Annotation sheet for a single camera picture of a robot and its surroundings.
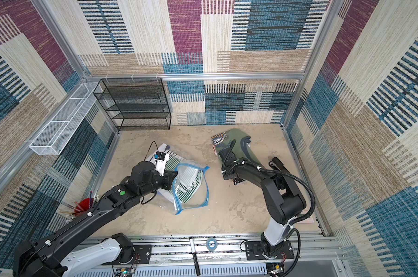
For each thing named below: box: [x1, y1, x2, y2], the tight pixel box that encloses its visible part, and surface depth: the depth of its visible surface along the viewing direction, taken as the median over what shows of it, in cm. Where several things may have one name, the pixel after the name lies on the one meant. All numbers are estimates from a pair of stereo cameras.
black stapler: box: [268, 156, 291, 174], surface depth 98 cm
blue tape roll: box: [206, 237, 218, 252], surface depth 77 cm
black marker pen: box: [189, 236, 201, 277], surface depth 74 cm
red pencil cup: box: [73, 197, 95, 216], surface depth 79 cm
